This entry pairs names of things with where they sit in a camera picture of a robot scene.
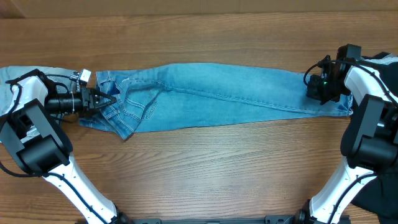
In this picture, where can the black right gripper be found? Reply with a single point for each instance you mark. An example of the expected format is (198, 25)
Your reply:
(319, 90)

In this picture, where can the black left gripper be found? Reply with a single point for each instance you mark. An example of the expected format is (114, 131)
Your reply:
(92, 101)

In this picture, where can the medium blue jeans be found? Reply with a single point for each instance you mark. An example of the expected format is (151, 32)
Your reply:
(185, 95)

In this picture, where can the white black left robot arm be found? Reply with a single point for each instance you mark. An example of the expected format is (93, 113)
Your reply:
(38, 145)

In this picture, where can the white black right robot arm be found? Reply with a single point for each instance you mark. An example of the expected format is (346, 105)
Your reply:
(328, 205)

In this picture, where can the folded light blue jeans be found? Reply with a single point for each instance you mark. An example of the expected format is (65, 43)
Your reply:
(19, 87)

